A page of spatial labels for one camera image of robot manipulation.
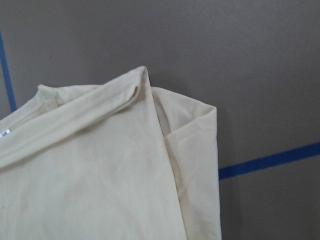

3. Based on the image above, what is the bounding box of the pale yellow printed t-shirt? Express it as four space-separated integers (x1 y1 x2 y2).
0 66 222 240

